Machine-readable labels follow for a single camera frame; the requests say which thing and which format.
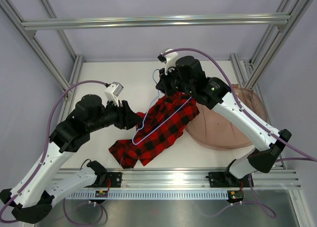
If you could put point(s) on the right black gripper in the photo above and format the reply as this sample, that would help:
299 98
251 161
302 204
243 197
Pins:
163 84

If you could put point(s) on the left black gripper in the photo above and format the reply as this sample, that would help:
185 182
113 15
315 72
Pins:
132 118

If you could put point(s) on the red black plaid shirt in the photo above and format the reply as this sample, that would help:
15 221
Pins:
127 154

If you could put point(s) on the light blue wire hanger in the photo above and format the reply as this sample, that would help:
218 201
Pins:
144 118

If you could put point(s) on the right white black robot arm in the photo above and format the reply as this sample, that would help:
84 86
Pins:
216 95

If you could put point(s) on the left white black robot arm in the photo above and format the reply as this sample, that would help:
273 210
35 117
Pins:
35 196

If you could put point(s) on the pink translucent plastic basin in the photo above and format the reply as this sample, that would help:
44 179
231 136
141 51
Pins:
213 131

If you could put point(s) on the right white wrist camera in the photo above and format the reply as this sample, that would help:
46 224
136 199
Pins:
169 59

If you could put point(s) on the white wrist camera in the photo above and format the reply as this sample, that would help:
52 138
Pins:
113 91
169 59

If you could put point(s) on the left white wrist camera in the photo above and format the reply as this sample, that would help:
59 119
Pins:
113 91

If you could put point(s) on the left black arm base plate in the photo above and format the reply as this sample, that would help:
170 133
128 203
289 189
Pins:
114 179

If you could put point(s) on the front aluminium rail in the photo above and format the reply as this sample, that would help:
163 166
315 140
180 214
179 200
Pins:
196 179

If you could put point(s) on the white slotted cable duct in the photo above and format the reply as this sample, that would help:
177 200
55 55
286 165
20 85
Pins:
116 194

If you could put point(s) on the right aluminium frame posts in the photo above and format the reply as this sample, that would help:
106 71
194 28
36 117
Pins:
249 72

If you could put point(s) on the aluminium frame posts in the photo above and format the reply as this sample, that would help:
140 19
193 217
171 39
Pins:
13 15
249 72

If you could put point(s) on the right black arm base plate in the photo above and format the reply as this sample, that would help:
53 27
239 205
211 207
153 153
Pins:
220 179

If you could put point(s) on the aluminium frame top crossbar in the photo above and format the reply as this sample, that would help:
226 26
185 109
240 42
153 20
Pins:
157 21

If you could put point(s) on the left aluminium frame posts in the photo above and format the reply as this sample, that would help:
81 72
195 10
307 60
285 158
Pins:
13 15

